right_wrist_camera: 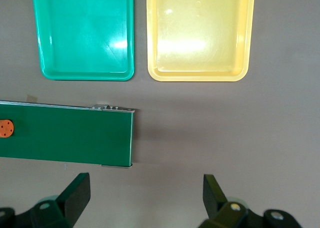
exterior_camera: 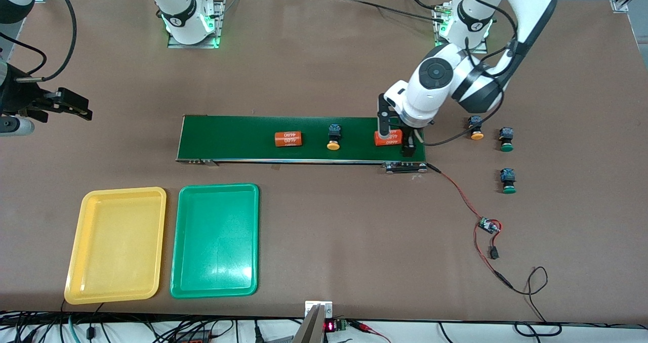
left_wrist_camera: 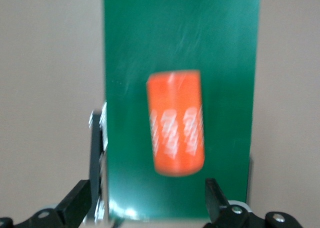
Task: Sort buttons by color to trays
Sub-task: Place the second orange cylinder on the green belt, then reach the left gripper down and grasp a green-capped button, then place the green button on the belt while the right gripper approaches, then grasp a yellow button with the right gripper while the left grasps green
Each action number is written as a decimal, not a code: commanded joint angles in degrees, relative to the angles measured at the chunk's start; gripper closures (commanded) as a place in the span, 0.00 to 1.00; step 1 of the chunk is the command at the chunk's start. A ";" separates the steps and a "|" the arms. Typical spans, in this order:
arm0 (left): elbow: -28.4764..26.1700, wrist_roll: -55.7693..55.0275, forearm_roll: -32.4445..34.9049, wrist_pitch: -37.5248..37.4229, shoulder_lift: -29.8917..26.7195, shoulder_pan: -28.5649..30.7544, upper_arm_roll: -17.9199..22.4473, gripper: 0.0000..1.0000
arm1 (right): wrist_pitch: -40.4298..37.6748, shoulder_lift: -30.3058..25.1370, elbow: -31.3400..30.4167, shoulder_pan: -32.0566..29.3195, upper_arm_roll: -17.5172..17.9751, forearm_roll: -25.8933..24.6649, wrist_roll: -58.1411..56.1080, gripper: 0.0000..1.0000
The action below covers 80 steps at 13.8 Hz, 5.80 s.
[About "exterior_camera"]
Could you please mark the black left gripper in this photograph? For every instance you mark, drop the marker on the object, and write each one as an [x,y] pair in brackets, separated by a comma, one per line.
[408,147]

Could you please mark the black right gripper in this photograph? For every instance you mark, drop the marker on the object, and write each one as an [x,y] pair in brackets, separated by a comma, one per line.
[17,96]

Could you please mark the orange cylindrical battery cell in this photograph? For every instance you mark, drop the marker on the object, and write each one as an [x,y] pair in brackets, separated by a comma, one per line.
[396,139]
[288,139]

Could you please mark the yellow push button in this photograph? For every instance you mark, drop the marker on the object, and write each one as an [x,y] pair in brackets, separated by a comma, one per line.
[333,137]
[476,128]

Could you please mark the green push button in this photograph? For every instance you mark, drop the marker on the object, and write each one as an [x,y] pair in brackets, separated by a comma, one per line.
[507,139]
[508,180]

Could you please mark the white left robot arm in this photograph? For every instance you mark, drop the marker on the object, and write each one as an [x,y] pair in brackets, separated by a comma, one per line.
[435,75]

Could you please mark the small circuit board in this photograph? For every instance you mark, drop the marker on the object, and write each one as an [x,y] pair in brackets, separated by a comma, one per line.
[488,225]

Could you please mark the small black plug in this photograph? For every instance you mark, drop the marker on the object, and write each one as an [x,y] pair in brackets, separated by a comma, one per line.
[493,253]

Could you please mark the yellow plastic tray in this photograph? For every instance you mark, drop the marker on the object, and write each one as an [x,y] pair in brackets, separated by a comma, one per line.
[116,247]

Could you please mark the green conveyor belt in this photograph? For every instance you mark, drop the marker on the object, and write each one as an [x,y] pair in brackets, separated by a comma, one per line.
[233,138]

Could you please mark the red clip lead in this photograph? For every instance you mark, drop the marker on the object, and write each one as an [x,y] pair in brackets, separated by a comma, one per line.
[364,327]

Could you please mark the red digit display module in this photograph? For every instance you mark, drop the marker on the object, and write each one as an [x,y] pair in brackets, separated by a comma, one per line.
[330,326]

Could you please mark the green plastic tray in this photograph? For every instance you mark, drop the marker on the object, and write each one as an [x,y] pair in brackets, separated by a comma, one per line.
[215,242]

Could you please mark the aluminium arm base plate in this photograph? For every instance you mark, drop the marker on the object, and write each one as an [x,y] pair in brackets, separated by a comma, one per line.
[192,45]
[460,51]

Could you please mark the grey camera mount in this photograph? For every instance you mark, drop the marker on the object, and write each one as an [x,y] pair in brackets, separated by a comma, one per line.
[316,323]

